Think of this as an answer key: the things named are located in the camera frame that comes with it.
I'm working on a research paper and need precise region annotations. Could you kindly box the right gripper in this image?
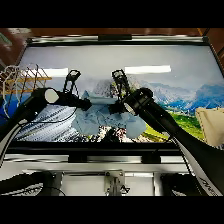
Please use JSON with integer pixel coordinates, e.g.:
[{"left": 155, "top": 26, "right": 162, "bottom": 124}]
[{"left": 108, "top": 94, "right": 134, "bottom": 115}]

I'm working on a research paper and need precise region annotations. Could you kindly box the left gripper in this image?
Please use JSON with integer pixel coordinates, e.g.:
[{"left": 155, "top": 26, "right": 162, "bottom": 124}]
[{"left": 63, "top": 92, "right": 93, "bottom": 112}]

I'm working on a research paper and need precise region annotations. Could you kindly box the light blue shirt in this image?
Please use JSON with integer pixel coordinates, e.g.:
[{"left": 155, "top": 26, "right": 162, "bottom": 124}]
[{"left": 70, "top": 89, "right": 148, "bottom": 140}]

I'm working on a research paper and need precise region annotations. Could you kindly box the beige garment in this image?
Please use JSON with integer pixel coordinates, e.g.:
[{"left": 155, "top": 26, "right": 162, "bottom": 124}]
[{"left": 194, "top": 107, "right": 224, "bottom": 148}]

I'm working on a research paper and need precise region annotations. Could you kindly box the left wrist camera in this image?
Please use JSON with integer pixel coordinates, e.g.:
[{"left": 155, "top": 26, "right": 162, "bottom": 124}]
[{"left": 62, "top": 69, "right": 82, "bottom": 96}]

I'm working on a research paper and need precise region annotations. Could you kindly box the white clothes hanger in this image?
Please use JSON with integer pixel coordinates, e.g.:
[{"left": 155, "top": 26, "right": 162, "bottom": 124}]
[{"left": 0, "top": 65, "right": 22, "bottom": 101}]

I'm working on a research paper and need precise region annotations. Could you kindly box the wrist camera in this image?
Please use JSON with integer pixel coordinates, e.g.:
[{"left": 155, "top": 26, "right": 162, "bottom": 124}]
[
  {"left": 111, "top": 69, "right": 132, "bottom": 99},
  {"left": 62, "top": 69, "right": 82, "bottom": 96}
]

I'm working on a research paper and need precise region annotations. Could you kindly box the silver frame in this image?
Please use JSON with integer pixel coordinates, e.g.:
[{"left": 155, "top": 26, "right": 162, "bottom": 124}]
[{"left": 0, "top": 34, "right": 214, "bottom": 197}]

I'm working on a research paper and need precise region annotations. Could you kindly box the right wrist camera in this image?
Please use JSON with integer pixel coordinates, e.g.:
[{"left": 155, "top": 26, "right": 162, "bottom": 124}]
[{"left": 111, "top": 69, "right": 132, "bottom": 99}]

